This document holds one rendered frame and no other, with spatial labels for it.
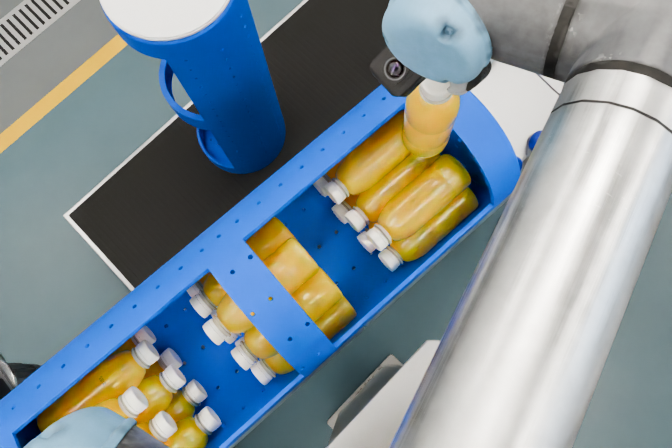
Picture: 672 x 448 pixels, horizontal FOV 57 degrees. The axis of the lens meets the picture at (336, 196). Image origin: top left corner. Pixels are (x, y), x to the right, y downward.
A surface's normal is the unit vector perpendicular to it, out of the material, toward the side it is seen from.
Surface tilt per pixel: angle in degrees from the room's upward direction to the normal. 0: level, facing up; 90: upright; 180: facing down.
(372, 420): 0
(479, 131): 20
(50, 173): 0
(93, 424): 71
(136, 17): 0
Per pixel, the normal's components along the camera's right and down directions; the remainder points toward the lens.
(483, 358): -0.52, -0.54
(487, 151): 0.33, 0.18
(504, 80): -0.03, -0.25
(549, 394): 0.25, -0.19
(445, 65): -0.47, 0.86
